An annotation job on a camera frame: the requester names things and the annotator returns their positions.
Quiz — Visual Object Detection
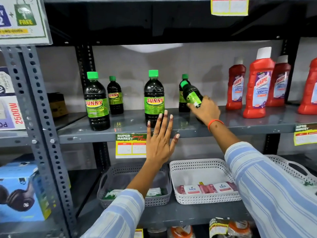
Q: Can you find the person's left hand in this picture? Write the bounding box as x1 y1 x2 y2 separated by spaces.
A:
146 110 180 164

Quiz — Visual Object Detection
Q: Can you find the green-topped shelf price tag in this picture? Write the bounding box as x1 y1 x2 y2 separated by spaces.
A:
294 123 317 146
115 133 147 159

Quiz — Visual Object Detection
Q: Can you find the red white-capped cleaner bottle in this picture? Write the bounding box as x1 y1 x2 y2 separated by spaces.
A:
226 57 247 111
243 47 275 119
266 55 292 107
298 57 317 115

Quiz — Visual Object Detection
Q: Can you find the grey perforated plastic basket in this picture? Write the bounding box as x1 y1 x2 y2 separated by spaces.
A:
97 163 172 209

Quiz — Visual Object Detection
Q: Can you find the orange wristband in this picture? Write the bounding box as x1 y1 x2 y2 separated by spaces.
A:
208 119 224 132

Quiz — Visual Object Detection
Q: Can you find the small dark green-capped bottle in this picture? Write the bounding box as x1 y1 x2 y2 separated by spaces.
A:
107 76 124 115
178 74 192 113
180 80 204 124

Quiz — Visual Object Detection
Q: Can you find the person's left forearm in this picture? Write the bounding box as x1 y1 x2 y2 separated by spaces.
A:
80 159 170 238

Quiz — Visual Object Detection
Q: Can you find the white green-bordered offer sign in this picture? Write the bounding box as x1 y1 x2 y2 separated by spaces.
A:
0 0 53 46

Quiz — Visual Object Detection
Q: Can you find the orange white plastic packet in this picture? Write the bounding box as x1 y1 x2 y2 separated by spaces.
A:
167 225 195 238
209 218 252 238

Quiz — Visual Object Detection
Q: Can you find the white appliance box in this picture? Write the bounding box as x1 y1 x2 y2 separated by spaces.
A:
0 66 26 131

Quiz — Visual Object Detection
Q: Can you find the person's right hand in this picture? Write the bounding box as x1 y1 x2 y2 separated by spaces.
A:
187 96 221 126

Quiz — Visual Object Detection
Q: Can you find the large dark green-capped bottle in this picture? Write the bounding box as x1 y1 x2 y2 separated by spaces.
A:
144 70 165 128
84 71 111 132

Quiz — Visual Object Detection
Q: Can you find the grey metal shelf rack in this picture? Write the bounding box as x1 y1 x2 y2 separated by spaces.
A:
0 0 317 238

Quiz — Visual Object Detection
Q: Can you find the yellow-edged shelf price tag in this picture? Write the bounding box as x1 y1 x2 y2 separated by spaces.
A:
211 0 249 17

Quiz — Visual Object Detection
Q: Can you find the pink white wipes packet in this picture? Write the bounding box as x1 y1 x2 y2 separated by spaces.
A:
176 185 203 195
202 181 238 194

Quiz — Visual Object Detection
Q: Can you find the blue headphone box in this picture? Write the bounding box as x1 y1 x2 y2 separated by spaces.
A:
0 160 52 223

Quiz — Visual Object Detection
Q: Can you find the green white wipes packet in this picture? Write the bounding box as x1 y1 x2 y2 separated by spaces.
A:
146 187 163 198
102 189 124 200

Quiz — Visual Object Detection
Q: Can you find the brown yellow cardboard box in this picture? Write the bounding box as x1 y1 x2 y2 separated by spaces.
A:
47 93 69 118

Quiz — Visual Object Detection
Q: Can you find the person's right forearm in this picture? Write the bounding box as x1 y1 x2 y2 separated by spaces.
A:
209 120 317 238

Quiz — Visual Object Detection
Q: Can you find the white perforated plastic basket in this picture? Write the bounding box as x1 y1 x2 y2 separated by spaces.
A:
266 155 317 187
169 158 242 205

